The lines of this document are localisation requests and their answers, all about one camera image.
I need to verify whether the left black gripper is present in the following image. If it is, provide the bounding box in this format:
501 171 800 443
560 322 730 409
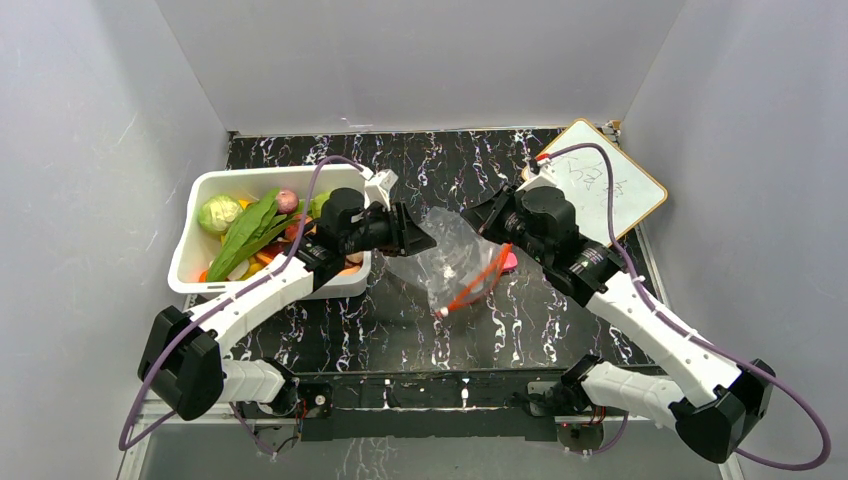
342 203 436 259

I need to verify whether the clear zip top bag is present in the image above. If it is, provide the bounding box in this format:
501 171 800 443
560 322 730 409
386 207 512 317

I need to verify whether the green leafy vegetable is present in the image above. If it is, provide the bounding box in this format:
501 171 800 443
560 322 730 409
199 187 309 282

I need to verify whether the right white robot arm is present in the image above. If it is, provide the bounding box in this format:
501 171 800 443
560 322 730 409
461 186 772 463

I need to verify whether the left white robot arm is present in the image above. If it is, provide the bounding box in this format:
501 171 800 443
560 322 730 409
139 188 437 421

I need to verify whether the small pink eraser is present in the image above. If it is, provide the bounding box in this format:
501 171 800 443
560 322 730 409
502 250 518 273

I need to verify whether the green cabbage head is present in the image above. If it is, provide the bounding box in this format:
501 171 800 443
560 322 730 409
309 191 331 220

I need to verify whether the pale green cabbage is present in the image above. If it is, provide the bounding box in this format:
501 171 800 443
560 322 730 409
197 194 243 234

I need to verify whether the white plastic bin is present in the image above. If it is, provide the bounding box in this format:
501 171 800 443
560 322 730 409
168 164 373 300

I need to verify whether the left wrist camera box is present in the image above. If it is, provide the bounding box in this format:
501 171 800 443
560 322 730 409
363 169 398 210

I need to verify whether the small whiteboard yellow frame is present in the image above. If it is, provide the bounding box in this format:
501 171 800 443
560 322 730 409
540 119 668 245

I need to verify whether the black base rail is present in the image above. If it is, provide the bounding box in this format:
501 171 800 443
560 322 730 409
135 367 664 444

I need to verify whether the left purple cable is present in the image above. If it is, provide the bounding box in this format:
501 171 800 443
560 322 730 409
119 155 376 453

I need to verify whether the purple cable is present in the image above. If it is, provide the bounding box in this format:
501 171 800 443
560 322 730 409
119 155 376 453
535 142 832 473

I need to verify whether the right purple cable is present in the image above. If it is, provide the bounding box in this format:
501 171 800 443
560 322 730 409
535 142 832 473

